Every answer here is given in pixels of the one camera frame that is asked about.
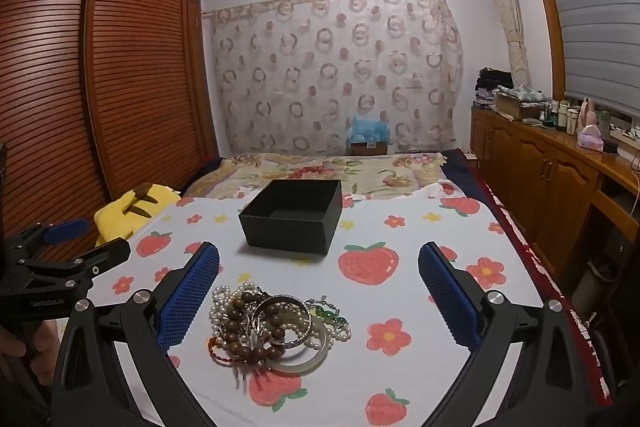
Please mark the person's left hand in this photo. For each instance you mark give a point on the person's left hand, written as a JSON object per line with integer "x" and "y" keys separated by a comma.
{"x": 46, "y": 352}

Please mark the circle patterned curtain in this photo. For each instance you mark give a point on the circle patterned curtain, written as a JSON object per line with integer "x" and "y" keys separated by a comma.
{"x": 325, "y": 72}

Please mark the brown slatted wooden wardrobe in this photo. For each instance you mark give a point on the brown slatted wooden wardrobe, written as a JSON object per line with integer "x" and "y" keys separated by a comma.
{"x": 135, "y": 72}

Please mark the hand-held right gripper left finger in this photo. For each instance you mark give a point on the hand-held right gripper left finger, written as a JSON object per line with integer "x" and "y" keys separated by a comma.
{"x": 192, "y": 297}

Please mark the lace side curtain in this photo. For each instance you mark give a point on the lace side curtain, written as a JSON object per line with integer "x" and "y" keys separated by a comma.
{"x": 507, "y": 17}

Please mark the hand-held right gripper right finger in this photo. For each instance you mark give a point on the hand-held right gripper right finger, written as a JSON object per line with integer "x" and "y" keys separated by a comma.
{"x": 445, "y": 297}

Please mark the yellow plush pillow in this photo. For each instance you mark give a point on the yellow plush pillow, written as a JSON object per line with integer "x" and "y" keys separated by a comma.
{"x": 117, "y": 219}

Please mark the pink tissue box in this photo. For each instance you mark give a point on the pink tissue box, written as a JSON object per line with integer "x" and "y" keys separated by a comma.
{"x": 591, "y": 138}

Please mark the black cardboard box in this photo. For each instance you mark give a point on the black cardboard box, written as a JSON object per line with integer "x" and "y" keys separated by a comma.
{"x": 295, "y": 217}

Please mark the blue plastic bag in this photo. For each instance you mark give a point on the blue plastic bag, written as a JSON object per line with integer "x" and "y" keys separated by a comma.
{"x": 367, "y": 129}

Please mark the silver metal bangle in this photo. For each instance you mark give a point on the silver metal bangle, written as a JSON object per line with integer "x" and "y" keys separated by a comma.
{"x": 306, "y": 309}

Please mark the grey window blind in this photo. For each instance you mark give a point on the grey window blind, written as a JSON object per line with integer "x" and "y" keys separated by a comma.
{"x": 595, "y": 17}

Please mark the open cardboard box with cloth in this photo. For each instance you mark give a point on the open cardboard box with cloth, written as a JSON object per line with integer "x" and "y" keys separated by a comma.
{"x": 520, "y": 104}

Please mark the wooden sideboard cabinet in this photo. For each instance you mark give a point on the wooden sideboard cabinet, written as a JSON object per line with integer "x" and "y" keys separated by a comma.
{"x": 540, "y": 177}

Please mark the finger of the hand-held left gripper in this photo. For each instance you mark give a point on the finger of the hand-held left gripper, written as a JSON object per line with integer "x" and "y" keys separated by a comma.
{"x": 107, "y": 254}
{"x": 65, "y": 231}

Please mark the strawberry printed white blanket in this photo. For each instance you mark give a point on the strawberry printed white blanket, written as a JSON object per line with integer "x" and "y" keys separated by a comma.
{"x": 390, "y": 257}

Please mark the grey trash bin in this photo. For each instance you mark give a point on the grey trash bin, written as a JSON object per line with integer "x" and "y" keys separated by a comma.
{"x": 595, "y": 279}

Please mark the small brown cardboard box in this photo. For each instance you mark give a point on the small brown cardboard box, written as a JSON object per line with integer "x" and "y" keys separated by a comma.
{"x": 369, "y": 148}

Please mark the stack of folded clothes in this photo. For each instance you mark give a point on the stack of folded clothes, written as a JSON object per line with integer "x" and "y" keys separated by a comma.
{"x": 492, "y": 84}

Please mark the row of cosmetic bottles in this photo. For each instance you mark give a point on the row of cosmetic bottles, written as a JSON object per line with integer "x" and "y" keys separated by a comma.
{"x": 562, "y": 117}

